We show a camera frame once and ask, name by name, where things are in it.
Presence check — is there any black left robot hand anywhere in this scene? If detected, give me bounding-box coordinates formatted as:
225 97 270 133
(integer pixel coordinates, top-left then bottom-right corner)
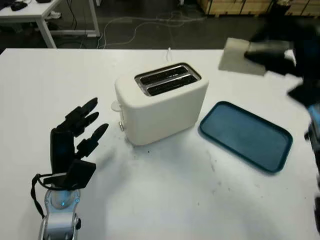
49 97 110 177

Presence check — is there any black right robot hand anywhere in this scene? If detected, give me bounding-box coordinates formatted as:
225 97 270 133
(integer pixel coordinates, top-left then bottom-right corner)
243 19 320 107

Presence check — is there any white bread slice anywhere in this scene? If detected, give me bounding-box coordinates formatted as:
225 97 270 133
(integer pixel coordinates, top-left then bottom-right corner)
217 36 268 76

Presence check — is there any cream white two-slot toaster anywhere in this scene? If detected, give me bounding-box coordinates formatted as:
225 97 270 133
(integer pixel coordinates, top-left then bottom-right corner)
110 61 210 146

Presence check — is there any dark blue plastic tray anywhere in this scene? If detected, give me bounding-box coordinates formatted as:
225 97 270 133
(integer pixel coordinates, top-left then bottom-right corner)
198 100 294 175

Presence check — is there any white office desk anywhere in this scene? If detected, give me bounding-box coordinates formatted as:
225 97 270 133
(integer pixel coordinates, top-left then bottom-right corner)
0 0 101 50

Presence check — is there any black computer mouse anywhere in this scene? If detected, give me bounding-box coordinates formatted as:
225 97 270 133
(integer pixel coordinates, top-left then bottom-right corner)
10 1 28 11

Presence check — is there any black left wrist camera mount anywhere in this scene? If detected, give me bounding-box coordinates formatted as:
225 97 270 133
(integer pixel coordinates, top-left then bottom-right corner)
42 159 97 191

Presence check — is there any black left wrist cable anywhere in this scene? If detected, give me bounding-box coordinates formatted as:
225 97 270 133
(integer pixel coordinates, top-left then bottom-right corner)
30 173 66 219

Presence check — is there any white toaster power cord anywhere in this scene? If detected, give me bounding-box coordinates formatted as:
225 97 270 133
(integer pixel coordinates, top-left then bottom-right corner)
164 46 174 62

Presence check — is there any long white looped cable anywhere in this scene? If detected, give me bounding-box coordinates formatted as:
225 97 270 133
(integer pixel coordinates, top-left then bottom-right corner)
98 9 208 50

